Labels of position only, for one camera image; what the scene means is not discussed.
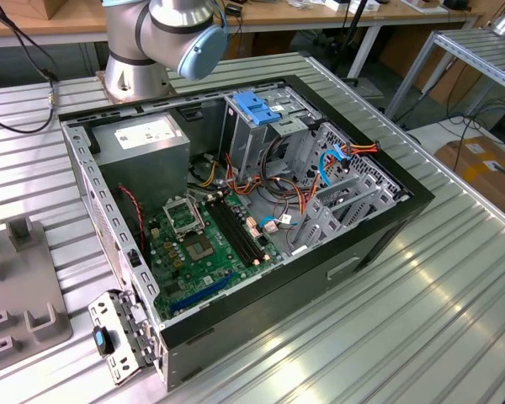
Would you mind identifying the grey parts rack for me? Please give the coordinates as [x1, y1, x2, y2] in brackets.
[0, 216, 75, 380]

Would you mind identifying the green motherboard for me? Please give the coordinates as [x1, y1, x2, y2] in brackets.
[145, 191, 285, 321]

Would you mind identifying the yellow black power wire bundle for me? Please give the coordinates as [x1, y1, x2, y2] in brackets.
[188, 157, 220, 189]

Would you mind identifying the cardboard box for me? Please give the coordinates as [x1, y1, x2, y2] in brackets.
[433, 135, 505, 216]

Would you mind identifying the black case fan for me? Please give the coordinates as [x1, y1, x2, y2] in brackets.
[109, 181, 148, 260]

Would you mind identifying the blue expansion slot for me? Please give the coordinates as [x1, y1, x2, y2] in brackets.
[170, 272, 237, 313]

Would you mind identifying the blue data wire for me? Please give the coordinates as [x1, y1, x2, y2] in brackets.
[258, 141, 354, 231]

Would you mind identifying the metal card retention bracket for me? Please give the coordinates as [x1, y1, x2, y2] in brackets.
[87, 288, 163, 386]

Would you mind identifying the brown wooden box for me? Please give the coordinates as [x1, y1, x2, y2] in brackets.
[41, 0, 71, 21]

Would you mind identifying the blue plastic drive bracket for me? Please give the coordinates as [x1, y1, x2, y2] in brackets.
[232, 90, 281, 126]

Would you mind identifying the metal slat side table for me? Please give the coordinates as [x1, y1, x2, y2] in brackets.
[385, 28, 505, 123]

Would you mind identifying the black PC case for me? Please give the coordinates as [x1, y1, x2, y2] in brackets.
[57, 74, 437, 392]

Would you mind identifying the metal socket cover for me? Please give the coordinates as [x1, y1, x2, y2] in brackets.
[162, 196, 206, 237]

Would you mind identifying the black cable with connector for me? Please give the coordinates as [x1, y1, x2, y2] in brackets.
[0, 2, 60, 135]

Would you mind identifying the thick black cable bundle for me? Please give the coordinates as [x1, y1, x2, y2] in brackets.
[258, 133, 306, 201]

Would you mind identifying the wooden desk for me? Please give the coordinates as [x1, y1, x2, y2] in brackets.
[0, 0, 487, 50]

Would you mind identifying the black RAM slot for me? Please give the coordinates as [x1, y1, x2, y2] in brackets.
[216, 197, 265, 263]
[210, 199, 260, 266]
[221, 195, 270, 261]
[205, 200, 256, 268]

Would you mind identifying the red black twisted fan wire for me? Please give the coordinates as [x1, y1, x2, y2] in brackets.
[116, 183, 146, 256]

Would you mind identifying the multicolour disk power wire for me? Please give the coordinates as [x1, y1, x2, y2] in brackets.
[225, 141, 382, 218]

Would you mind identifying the metal disk bay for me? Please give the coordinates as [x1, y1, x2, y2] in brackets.
[288, 120, 410, 258]

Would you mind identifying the grey power supply unit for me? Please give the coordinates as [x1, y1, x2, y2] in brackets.
[91, 112, 193, 211]

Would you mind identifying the metal optical drive cage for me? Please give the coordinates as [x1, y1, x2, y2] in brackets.
[218, 82, 327, 180]

